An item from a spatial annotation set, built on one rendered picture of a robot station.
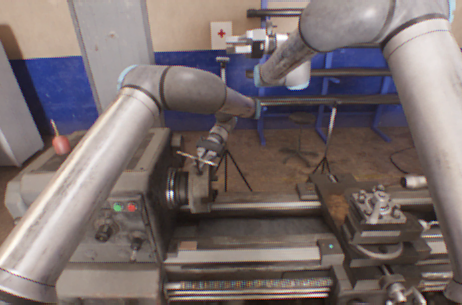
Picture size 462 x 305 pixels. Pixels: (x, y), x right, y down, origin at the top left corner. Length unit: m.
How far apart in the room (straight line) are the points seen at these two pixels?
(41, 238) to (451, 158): 0.67
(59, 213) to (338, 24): 0.62
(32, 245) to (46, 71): 4.61
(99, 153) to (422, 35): 0.64
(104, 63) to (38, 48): 1.05
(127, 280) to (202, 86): 1.01
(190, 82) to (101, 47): 3.85
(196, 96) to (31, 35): 4.49
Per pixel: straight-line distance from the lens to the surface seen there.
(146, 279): 1.35
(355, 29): 0.56
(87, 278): 1.46
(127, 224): 1.16
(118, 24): 4.29
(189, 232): 1.61
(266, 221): 1.64
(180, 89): 0.64
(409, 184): 1.56
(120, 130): 0.59
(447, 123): 0.51
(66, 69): 4.86
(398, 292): 1.33
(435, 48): 0.56
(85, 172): 0.55
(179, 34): 4.10
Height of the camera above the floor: 1.89
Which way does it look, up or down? 30 degrees down
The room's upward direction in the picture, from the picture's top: 2 degrees counter-clockwise
